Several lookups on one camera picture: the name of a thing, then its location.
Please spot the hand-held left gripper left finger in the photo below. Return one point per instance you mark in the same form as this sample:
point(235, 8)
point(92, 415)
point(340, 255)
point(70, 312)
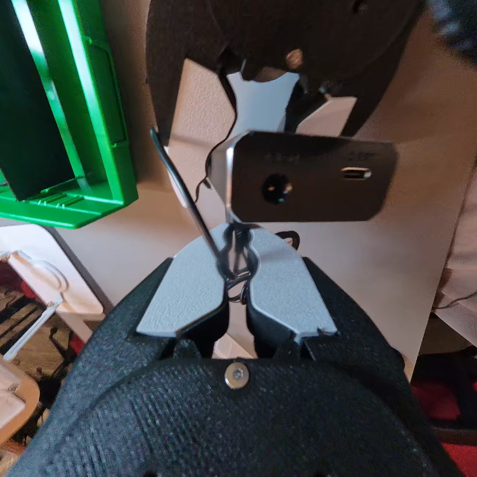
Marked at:
point(186, 290)

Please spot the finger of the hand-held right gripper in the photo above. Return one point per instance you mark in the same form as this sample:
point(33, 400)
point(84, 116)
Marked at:
point(335, 115)
point(197, 111)

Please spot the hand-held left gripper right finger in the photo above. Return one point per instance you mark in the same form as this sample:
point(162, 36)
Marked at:
point(287, 290)

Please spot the large black USB hub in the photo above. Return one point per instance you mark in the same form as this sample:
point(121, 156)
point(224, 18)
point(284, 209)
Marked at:
point(309, 179)

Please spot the green plastic bin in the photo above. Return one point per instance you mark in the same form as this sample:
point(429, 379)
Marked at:
point(97, 111)

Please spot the black divider panel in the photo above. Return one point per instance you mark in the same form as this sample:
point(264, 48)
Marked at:
point(29, 111)

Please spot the person's torso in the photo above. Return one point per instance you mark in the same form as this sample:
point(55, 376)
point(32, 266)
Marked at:
point(464, 261)

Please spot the wooden sign board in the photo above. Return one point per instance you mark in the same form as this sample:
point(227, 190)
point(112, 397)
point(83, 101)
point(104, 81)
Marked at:
point(15, 402)

